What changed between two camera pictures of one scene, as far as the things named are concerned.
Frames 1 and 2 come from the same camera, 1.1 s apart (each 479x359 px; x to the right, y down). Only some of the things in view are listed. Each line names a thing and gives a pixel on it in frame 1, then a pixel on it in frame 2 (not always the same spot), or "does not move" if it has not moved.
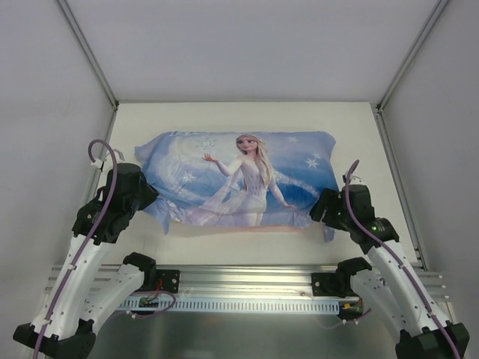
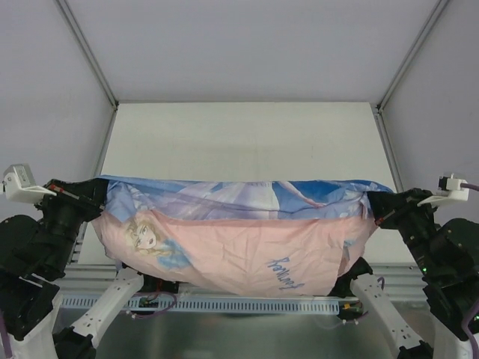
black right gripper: (320, 209) to (397, 206)
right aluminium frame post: (438, 10) does not move
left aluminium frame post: (89, 52) does not move
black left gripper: (146, 192) to (78, 195)
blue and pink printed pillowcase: (239, 177) to (239, 237)
